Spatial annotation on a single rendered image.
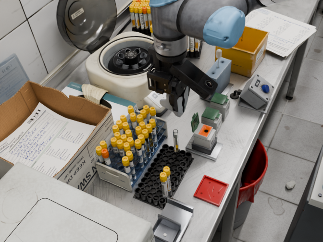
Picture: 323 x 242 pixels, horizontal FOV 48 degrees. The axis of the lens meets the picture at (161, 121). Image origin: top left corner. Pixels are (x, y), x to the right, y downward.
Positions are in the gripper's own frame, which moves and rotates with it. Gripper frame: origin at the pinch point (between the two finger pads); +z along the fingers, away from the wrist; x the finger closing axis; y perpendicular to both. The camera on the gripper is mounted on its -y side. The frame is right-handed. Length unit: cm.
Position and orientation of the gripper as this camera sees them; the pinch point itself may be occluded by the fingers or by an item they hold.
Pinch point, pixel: (181, 113)
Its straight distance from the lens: 94.7
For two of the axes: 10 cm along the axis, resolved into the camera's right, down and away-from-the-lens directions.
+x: -4.8, 6.6, -5.7
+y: -8.7, -3.1, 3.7
